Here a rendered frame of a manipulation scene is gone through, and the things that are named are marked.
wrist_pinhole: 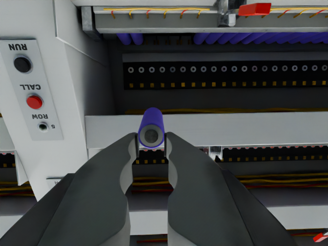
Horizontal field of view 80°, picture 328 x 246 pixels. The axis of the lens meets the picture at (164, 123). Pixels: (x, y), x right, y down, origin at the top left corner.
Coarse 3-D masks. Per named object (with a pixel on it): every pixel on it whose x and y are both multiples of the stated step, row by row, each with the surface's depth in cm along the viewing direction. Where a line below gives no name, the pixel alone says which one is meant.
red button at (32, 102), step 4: (32, 96) 23; (28, 100) 23; (32, 100) 23; (36, 100) 23; (40, 100) 23; (28, 104) 23; (32, 104) 23; (36, 104) 23; (40, 104) 23; (36, 108) 23
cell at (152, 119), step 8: (144, 112) 18; (152, 112) 16; (160, 112) 18; (144, 120) 14; (152, 120) 13; (160, 120) 14; (144, 128) 13; (152, 128) 13; (160, 128) 13; (144, 136) 13; (152, 136) 13; (160, 136) 13; (144, 144) 13; (152, 144) 13; (160, 144) 13
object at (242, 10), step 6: (240, 6) 18; (246, 6) 17; (252, 6) 16; (258, 6) 15; (264, 6) 15; (270, 6) 15; (228, 12) 21; (234, 12) 19; (240, 12) 18; (246, 12) 17; (252, 12) 16; (258, 12) 15; (264, 12) 15; (228, 18) 21; (234, 18) 21; (228, 24) 21; (234, 24) 21
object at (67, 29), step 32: (64, 0) 21; (96, 0) 22; (128, 0) 22; (160, 0) 22; (192, 0) 23; (256, 0) 23; (288, 0) 23; (320, 0) 23; (64, 32) 20; (96, 32) 25
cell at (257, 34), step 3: (252, 33) 30; (255, 33) 29; (258, 33) 29; (261, 33) 28; (264, 33) 28; (249, 36) 31; (252, 36) 30; (255, 36) 30; (258, 36) 30; (243, 39) 33; (246, 39) 32; (249, 39) 32; (252, 39) 31; (243, 42) 34; (246, 42) 33
